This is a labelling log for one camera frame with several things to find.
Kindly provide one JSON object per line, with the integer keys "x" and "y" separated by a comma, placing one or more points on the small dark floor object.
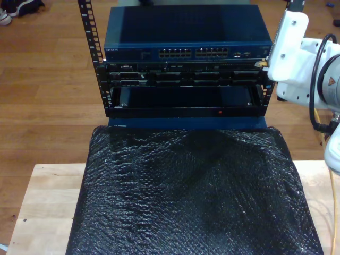
{"x": 337, "y": 22}

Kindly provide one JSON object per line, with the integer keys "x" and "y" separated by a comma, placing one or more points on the black server chassis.
{"x": 207, "y": 77}

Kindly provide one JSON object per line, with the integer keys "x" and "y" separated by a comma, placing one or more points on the small blue floor object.
{"x": 329, "y": 4}

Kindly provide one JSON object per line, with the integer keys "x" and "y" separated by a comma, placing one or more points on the black rack shelf tray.
{"x": 186, "y": 111}

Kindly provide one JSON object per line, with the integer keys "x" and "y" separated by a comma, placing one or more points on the blue metal base panel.
{"x": 186, "y": 123}

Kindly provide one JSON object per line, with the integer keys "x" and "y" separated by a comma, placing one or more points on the black bubble wrap mat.
{"x": 186, "y": 199}

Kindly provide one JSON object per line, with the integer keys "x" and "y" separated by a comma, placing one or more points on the dark sneaker white sole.
{"x": 26, "y": 6}

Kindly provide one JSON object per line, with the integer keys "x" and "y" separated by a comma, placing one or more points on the blue network switch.
{"x": 186, "y": 26}

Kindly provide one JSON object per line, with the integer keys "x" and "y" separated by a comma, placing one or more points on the black perforated rack frame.
{"x": 89, "y": 32}

